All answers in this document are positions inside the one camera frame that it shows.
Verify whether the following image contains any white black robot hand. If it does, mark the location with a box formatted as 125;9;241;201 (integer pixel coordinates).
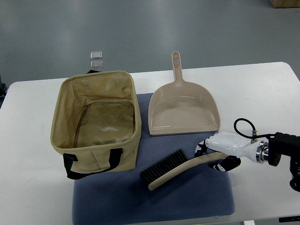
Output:
195;131;269;172

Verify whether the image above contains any pink hand broom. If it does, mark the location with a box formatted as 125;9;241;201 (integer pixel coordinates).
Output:
140;150;226;191

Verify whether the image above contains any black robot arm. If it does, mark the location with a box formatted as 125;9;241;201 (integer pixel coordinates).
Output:
233;118;300;192

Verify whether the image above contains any yellow fabric bag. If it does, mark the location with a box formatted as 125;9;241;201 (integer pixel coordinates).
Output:
50;71;142;180

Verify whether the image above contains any pink dustpan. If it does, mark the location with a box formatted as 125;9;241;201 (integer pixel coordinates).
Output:
148;52;220;135

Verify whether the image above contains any black table control panel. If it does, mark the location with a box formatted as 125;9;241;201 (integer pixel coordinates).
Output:
278;216;300;223

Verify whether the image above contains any cardboard box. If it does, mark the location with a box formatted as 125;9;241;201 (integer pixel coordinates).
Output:
269;0;300;8

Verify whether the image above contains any clear floor plate upper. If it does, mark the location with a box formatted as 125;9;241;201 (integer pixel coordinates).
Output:
90;51;103;60

